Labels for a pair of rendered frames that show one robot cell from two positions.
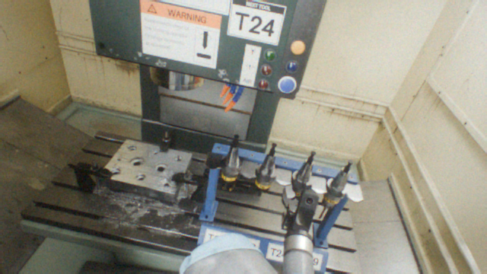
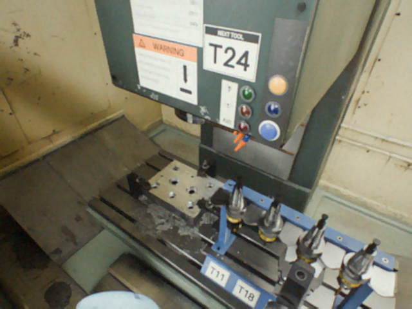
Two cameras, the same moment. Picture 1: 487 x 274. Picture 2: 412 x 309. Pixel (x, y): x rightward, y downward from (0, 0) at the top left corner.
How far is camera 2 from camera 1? 0.26 m
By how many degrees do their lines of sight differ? 26
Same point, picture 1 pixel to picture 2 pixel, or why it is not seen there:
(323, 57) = (400, 102)
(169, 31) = (156, 65)
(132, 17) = (130, 51)
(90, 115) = (172, 135)
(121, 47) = (126, 80)
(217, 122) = (260, 158)
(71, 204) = (120, 204)
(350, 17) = not seen: outside the picture
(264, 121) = (309, 165)
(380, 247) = not seen: outside the picture
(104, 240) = (132, 241)
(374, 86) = not seen: outside the picture
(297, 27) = (276, 59)
